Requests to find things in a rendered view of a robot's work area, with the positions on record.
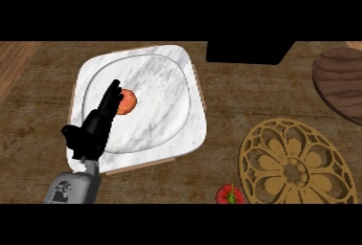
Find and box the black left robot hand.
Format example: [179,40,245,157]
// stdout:
[59,78,126,162]

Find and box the white marble square bowl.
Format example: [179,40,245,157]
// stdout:
[65,44,208,176]

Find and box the golden round openwork placemat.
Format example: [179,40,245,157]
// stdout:
[238,118,359,205]

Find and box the orange round fruit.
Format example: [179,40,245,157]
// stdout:
[115,88,139,116]

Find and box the red bell pepper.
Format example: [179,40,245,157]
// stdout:
[214,183,247,205]

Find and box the black appliance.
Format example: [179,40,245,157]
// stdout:
[205,41,297,66]

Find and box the dark brown wooden board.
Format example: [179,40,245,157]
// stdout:
[312,47,362,125]

